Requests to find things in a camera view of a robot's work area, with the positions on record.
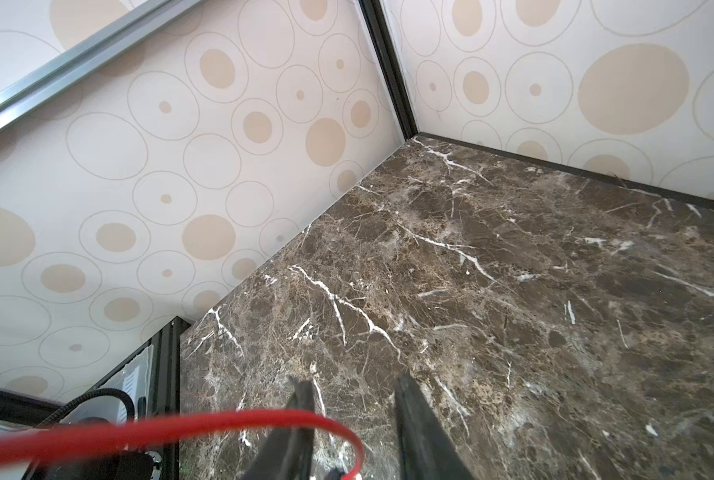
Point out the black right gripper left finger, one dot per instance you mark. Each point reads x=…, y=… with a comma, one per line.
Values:
x=287, y=452

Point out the black vertical frame post left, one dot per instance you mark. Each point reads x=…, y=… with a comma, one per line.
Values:
x=380, y=36

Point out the silver aluminium rail left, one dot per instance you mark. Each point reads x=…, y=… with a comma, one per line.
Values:
x=64, y=71

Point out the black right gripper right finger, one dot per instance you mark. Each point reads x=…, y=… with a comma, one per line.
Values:
x=425, y=450

